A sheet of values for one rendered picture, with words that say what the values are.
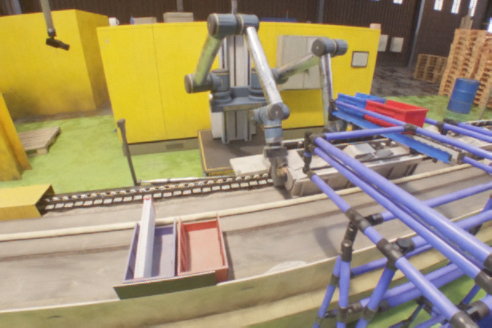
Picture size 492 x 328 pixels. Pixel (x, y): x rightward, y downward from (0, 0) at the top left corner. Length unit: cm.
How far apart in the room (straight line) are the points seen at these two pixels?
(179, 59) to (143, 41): 50
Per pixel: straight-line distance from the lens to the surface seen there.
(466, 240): 52
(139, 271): 104
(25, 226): 179
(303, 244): 125
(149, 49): 338
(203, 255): 119
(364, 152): 173
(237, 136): 314
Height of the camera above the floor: 169
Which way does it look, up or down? 26 degrees down
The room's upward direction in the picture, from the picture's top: straight up
